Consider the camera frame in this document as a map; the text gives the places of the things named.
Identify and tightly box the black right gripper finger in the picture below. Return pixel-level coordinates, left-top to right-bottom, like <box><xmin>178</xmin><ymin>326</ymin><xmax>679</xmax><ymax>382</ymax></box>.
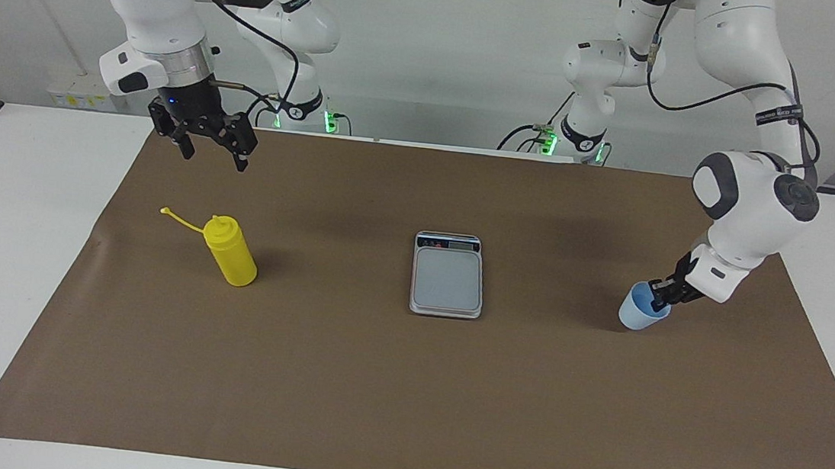
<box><xmin>204</xmin><ymin>108</ymin><xmax>262</xmax><ymax>175</ymax></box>
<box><xmin>144</xmin><ymin>101</ymin><xmax>200</xmax><ymax>162</ymax></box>

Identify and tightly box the light blue plastic cup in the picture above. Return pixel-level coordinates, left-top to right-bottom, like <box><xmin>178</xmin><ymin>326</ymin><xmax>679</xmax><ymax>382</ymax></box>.
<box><xmin>617</xmin><ymin>279</ymin><xmax>674</xmax><ymax>335</ymax></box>

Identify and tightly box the yellow squeeze bottle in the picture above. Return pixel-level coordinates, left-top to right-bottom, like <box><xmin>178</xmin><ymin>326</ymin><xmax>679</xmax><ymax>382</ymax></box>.
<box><xmin>153</xmin><ymin>206</ymin><xmax>264</xmax><ymax>289</ymax></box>

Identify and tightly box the silver digital kitchen scale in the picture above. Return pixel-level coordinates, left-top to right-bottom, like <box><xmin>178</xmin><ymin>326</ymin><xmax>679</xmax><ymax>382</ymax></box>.
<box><xmin>408</xmin><ymin>229</ymin><xmax>490</xmax><ymax>322</ymax></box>

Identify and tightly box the white box with yellow labels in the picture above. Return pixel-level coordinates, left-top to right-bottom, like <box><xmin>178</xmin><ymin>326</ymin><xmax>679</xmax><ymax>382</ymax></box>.
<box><xmin>45</xmin><ymin>72</ymin><xmax>120</xmax><ymax>113</ymax></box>

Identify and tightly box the brown table mat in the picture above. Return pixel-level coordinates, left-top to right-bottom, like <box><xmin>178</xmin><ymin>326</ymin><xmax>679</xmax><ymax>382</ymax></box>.
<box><xmin>0</xmin><ymin>104</ymin><xmax>835</xmax><ymax>469</ymax></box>

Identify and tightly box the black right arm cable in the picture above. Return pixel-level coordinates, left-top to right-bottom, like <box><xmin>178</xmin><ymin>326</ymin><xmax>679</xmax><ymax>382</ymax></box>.
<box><xmin>167</xmin><ymin>0</ymin><xmax>307</xmax><ymax>131</ymax></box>

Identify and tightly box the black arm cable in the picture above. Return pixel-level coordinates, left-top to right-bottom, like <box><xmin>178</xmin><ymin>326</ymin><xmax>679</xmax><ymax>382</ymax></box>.
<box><xmin>167</xmin><ymin>0</ymin><xmax>307</xmax><ymax>131</ymax></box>
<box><xmin>599</xmin><ymin>0</ymin><xmax>835</xmax><ymax>190</ymax></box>

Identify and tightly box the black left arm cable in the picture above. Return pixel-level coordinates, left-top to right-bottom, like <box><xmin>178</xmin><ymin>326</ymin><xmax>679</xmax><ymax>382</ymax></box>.
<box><xmin>599</xmin><ymin>0</ymin><xmax>835</xmax><ymax>190</ymax></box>

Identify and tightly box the black base cable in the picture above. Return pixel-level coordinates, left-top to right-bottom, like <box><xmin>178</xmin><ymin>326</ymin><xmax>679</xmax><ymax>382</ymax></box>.
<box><xmin>497</xmin><ymin>89</ymin><xmax>577</xmax><ymax>158</ymax></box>

